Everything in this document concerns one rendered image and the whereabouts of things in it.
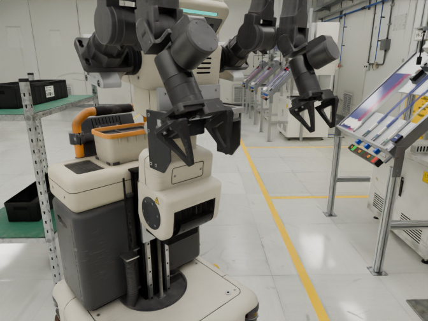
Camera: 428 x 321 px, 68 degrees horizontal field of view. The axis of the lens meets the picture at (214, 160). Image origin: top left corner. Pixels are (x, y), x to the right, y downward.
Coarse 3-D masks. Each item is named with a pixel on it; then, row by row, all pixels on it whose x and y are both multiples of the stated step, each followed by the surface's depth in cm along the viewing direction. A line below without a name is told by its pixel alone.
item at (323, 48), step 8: (280, 40) 85; (288, 40) 83; (312, 40) 81; (320, 40) 79; (328, 40) 78; (280, 48) 85; (288, 48) 84; (296, 48) 83; (304, 48) 84; (312, 48) 81; (320, 48) 79; (328, 48) 77; (336, 48) 80; (288, 56) 85; (312, 56) 80; (320, 56) 79; (328, 56) 78; (336, 56) 79; (312, 64) 81; (320, 64) 81
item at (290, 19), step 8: (288, 0) 82; (296, 0) 81; (304, 0) 82; (288, 8) 83; (296, 8) 81; (304, 8) 83; (280, 16) 84; (288, 16) 82; (296, 16) 81; (304, 16) 83; (280, 24) 85; (288, 24) 83; (296, 24) 82; (304, 24) 84; (280, 32) 85; (288, 32) 83; (296, 32) 83; (304, 32) 86; (296, 40) 83; (304, 40) 86
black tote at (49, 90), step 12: (0, 84) 166; (12, 84) 176; (36, 84) 170; (48, 84) 183; (60, 84) 197; (0, 96) 152; (12, 96) 152; (36, 96) 170; (48, 96) 183; (60, 96) 197; (0, 108) 153; (12, 108) 154
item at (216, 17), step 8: (184, 0) 75; (192, 0) 77; (200, 0) 78; (208, 0) 81; (216, 0) 84; (184, 8) 77; (192, 8) 78; (200, 8) 79; (208, 8) 81; (216, 8) 82; (224, 8) 84; (200, 16) 81; (208, 16) 83; (216, 16) 85; (224, 16) 86; (208, 24) 86; (216, 24) 87; (216, 32) 90
